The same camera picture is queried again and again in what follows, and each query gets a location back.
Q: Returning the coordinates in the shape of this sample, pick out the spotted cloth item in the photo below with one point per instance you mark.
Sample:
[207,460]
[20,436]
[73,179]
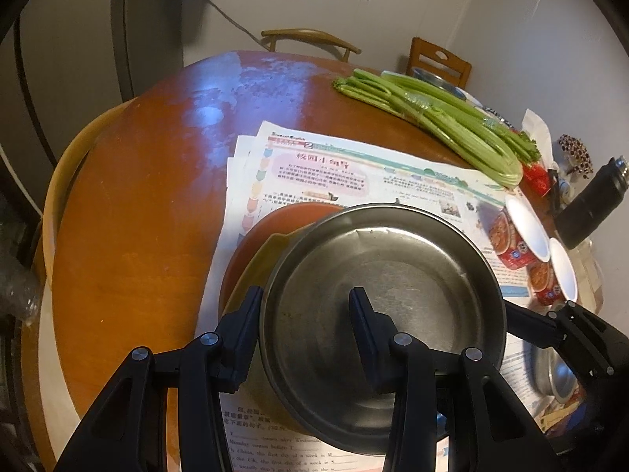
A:
[575,152]

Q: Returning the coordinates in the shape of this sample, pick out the clear plastic bag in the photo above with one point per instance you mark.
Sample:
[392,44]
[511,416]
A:
[17,290]

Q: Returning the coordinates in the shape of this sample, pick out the beige paper sheet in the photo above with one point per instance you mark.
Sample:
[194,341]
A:
[589,265]

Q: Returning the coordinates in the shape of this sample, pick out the grey refrigerator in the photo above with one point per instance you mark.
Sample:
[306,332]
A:
[73,83]

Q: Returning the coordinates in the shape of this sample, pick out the slatted-back wooden chair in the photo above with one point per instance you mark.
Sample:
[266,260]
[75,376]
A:
[432,56]

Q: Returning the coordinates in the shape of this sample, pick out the yellow shell-shaped plate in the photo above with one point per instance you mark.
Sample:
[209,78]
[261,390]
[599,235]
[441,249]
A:
[277,250]

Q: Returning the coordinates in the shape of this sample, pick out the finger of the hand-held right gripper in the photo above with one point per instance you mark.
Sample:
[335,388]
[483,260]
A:
[585,334]
[533,322]

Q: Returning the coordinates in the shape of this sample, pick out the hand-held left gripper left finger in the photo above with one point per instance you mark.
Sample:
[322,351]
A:
[241,334]

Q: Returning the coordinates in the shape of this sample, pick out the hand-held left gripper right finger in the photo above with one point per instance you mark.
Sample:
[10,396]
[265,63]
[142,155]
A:
[366,334]

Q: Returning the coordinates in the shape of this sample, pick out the celery bunch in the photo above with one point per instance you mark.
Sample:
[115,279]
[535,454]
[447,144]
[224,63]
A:
[442,113]

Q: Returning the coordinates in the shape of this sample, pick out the printed newspaper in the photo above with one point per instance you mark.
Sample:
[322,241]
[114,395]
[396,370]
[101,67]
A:
[344,172]

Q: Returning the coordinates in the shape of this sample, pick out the pink plastic plate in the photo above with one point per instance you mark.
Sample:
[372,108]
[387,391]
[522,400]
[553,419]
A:
[280,223]

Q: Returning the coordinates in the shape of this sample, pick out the black thermos bottle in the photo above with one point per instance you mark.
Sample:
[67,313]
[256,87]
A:
[585,206]

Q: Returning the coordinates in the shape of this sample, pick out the shallow steel plate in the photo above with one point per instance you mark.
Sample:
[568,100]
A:
[417,280]

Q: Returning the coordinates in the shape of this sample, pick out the small steel bowl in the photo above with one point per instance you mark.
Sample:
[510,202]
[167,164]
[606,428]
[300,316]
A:
[437,77]

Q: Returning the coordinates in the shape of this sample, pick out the red paper noodle bowl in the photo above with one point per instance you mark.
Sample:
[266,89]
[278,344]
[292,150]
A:
[562,268]
[526,226]

